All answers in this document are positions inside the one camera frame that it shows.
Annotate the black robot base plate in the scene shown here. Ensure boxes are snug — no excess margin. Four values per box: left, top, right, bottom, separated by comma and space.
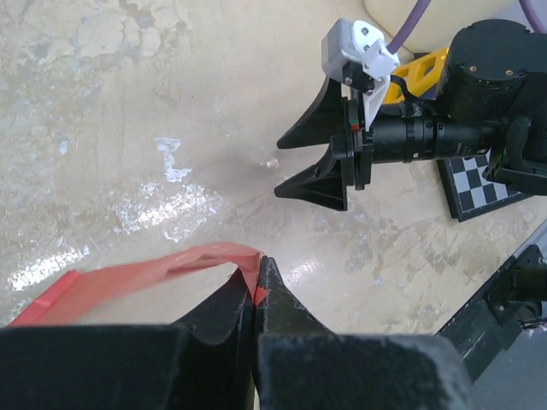
438, 223, 546, 381

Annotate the black white checkerboard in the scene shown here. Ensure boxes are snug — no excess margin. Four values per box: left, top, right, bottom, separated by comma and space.
437, 153, 530, 222

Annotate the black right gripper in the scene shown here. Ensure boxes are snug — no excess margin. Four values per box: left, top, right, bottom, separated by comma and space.
274, 77, 498, 211

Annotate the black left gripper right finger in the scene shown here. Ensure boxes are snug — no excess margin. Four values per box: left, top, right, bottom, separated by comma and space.
253, 257, 473, 409

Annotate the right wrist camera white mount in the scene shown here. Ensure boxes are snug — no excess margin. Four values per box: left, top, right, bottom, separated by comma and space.
321, 19, 400, 131

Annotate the red plastic trash bag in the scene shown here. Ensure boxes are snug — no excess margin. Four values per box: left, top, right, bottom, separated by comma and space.
9, 243, 269, 327

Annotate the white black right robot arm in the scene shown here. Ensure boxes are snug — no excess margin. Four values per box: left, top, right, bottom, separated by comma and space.
274, 19, 546, 211

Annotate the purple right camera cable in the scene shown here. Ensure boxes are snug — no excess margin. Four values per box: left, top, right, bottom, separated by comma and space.
387, 0, 547, 55

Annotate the cream plastic trash bin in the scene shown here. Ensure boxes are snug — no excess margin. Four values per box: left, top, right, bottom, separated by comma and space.
364, 0, 527, 53

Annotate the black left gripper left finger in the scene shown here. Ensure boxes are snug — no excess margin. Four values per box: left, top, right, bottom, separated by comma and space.
1, 273, 255, 409

